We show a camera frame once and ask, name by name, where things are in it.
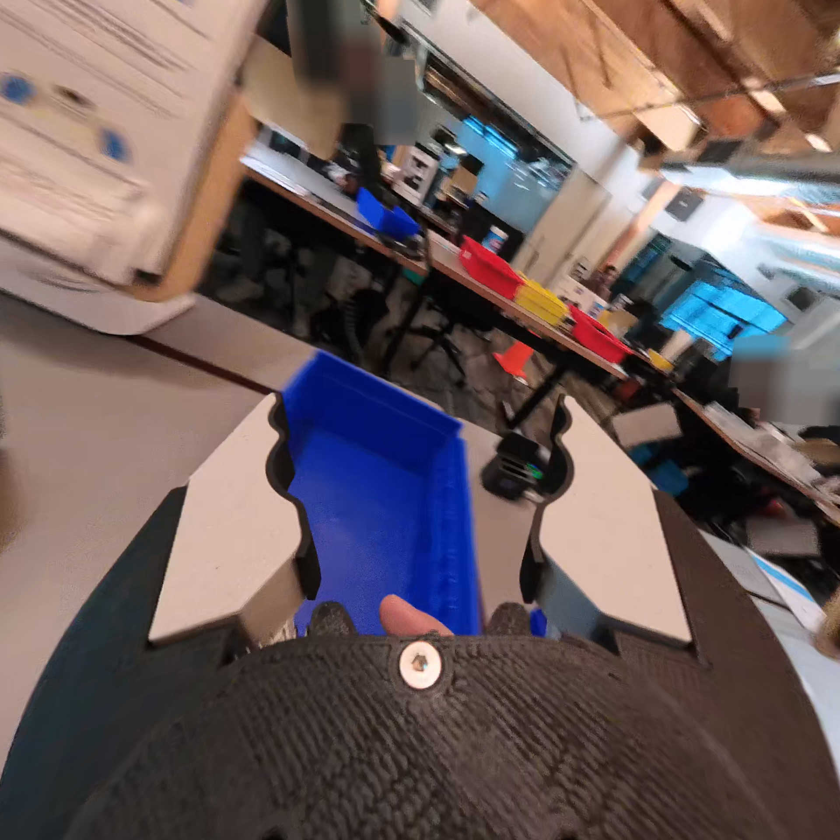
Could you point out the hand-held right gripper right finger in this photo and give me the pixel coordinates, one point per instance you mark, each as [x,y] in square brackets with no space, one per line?
[607,531]

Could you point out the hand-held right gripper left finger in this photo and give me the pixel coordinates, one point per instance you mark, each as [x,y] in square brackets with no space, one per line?
[226,525]

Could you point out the blue plastic bin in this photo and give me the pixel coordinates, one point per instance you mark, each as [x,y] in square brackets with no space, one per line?
[374,499]

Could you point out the person's left hand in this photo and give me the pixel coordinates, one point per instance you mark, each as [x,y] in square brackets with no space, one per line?
[410,620]

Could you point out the black electronic device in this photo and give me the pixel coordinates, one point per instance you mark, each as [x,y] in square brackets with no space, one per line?
[518,463]

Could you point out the cluttered wooden table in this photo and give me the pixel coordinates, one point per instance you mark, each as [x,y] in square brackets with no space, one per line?
[761,446]

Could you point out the paper with blue stripe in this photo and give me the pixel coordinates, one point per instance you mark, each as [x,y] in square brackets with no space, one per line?
[784,584]

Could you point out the orange traffic cone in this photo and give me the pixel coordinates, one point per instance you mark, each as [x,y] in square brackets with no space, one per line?
[515,359]

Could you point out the red storage bin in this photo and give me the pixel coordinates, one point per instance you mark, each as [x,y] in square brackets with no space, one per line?
[489,266]
[597,336]

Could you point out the white box with blue print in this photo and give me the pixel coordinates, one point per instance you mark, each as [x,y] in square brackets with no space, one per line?
[581,295]

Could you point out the yellow storage bin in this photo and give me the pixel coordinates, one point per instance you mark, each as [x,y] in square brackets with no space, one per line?
[541,302]

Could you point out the black office chair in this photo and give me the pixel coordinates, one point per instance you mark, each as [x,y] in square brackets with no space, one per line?
[430,328]

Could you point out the wooden board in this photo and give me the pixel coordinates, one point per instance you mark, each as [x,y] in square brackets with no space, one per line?
[216,216]

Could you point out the white canister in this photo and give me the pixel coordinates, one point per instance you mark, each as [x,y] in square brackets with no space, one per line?
[497,237]

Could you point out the blue storage bin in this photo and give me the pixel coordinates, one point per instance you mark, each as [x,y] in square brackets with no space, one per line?
[384,213]

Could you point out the printed instruction sheet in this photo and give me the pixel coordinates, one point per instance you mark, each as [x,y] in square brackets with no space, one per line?
[98,98]

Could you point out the silver ventilation duct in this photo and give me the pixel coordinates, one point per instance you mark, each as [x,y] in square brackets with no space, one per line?
[754,174]

